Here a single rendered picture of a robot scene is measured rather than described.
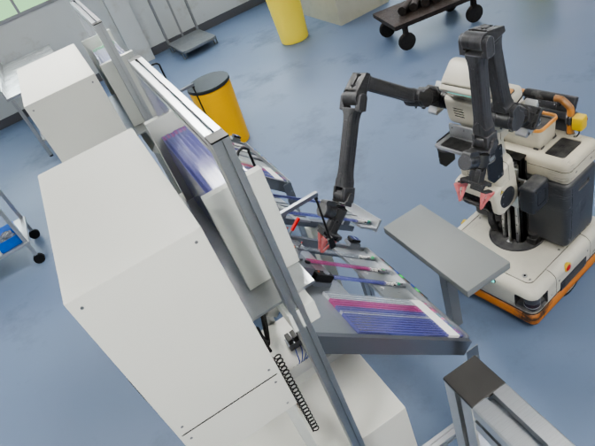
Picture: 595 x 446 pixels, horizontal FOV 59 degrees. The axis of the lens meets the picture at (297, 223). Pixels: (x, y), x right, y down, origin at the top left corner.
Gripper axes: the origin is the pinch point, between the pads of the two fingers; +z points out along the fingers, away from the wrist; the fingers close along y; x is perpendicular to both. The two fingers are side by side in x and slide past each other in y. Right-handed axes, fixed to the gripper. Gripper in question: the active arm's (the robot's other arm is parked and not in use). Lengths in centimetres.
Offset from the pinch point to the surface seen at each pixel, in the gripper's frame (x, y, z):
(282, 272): -63, 64, -18
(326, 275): -17.9, 29.2, -2.5
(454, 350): 25, 60, 4
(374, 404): 11, 51, 35
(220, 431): -56, 60, 36
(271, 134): 120, -281, 5
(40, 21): -52, -688, 22
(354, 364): 13.4, 32.1, 31.9
